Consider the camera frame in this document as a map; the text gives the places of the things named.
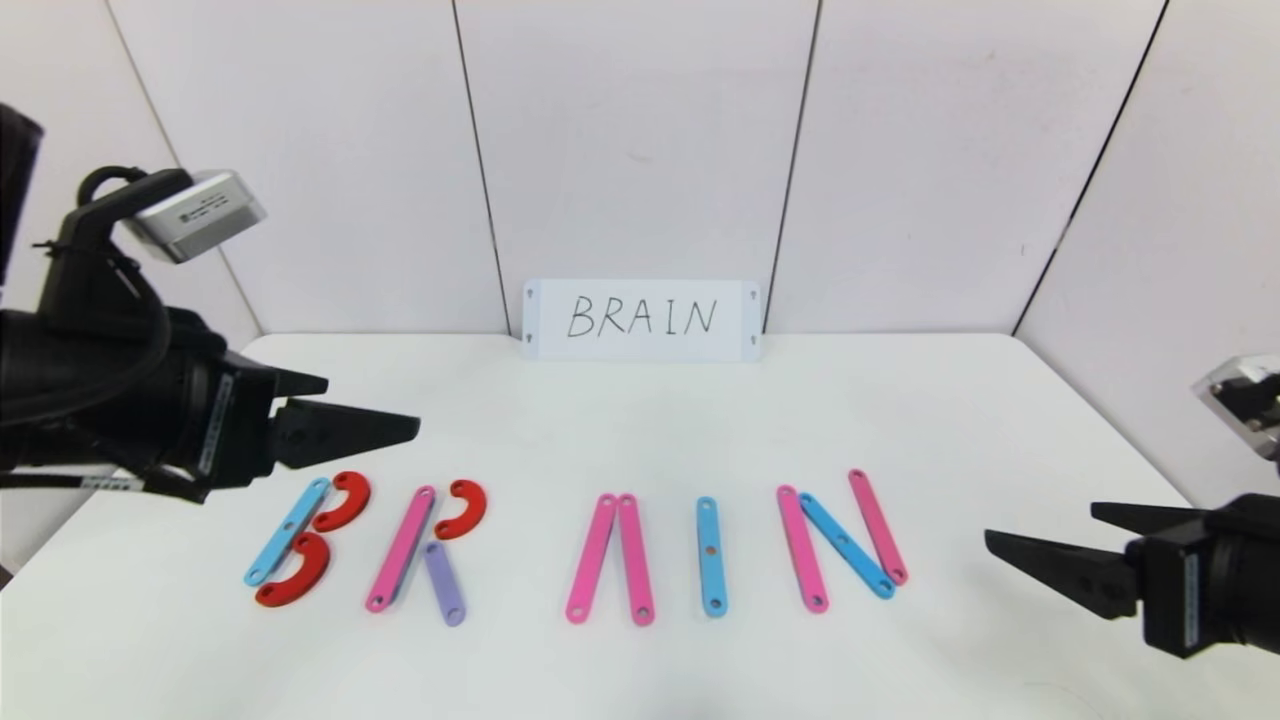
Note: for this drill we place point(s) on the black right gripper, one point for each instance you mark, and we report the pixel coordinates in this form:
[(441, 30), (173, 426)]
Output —
[(1178, 596)]

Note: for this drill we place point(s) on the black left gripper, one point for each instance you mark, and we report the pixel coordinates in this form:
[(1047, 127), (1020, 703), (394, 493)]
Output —
[(232, 424)]

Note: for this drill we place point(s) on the pink wooden bar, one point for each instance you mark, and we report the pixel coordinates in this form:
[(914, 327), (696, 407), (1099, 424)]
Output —
[(878, 528), (803, 550), (400, 550), (636, 560), (590, 558)]

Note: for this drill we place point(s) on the small red wooden arc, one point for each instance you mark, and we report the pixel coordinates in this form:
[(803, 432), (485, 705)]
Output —
[(470, 510)]

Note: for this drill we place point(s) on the short purple wooden bar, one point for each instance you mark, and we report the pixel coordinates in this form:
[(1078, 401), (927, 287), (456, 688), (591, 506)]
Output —
[(444, 585)]

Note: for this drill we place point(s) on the short blue wooden bar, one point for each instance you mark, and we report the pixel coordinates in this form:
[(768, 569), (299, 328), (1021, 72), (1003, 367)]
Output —
[(845, 545)]

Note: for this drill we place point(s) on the white BRAIN sign card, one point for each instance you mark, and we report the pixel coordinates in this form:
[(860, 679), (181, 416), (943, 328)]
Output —
[(640, 318)]

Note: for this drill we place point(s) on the large red wooden arc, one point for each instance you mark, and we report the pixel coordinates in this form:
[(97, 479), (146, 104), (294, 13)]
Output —
[(352, 500), (308, 575)]

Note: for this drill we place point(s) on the long blue wooden bar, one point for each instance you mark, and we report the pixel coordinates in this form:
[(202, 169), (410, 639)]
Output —
[(711, 556), (288, 532)]

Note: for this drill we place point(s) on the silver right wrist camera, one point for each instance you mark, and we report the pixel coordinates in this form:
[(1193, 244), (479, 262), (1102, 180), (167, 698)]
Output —
[(1245, 400)]

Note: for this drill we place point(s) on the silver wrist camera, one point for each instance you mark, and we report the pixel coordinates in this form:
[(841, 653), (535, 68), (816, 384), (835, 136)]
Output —
[(1245, 400), (195, 215)]

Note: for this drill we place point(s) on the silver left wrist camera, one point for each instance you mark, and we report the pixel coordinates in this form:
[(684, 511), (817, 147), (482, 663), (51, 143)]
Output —
[(195, 215)]

